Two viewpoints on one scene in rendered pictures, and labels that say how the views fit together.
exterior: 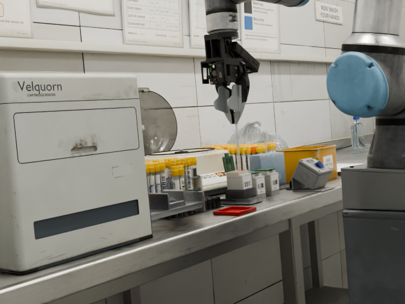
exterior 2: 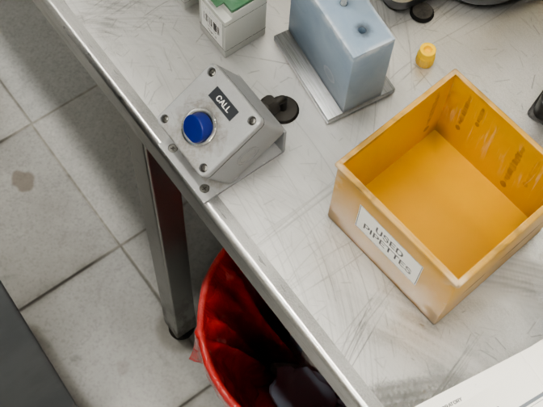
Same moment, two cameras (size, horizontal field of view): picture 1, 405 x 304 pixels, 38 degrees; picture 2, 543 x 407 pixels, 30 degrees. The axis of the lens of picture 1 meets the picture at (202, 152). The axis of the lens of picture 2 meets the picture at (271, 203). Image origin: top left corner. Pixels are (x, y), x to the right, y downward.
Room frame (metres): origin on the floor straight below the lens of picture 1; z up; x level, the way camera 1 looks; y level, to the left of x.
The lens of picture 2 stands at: (1.66, -0.68, 1.67)
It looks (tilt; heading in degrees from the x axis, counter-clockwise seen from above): 66 degrees down; 99
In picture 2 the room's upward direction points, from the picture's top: 5 degrees clockwise
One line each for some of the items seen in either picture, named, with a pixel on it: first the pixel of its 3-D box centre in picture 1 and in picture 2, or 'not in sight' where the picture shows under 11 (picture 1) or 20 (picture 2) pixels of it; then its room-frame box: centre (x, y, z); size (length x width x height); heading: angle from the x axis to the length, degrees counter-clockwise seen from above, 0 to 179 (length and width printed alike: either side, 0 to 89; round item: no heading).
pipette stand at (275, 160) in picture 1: (267, 171); (338, 36); (1.63, -0.18, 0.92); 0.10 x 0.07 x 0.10; 132
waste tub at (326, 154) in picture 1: (307, 164); (444, 199); (1.74, -0.31, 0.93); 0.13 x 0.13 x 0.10; 55
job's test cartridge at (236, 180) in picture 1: (239, 184); not in sight; (1.42, -0.08, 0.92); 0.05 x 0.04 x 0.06; 51
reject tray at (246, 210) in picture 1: (234, 210); not in sight; (1.28, -0.06, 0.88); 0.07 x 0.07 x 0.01; 50
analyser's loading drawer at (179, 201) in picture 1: (158, 205); not in sight; (1.16, 0.09, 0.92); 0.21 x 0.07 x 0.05; 140
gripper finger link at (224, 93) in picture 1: (222, 105); not in sight; (1.41, -0.06, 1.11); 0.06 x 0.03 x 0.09; 141
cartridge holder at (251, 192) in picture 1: (240, 195); not in sight; (1.42, -0.08, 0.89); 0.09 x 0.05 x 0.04; 51
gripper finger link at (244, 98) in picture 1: (239, 84); not in sight; (1.40, -0.10, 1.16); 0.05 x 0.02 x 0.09; 51
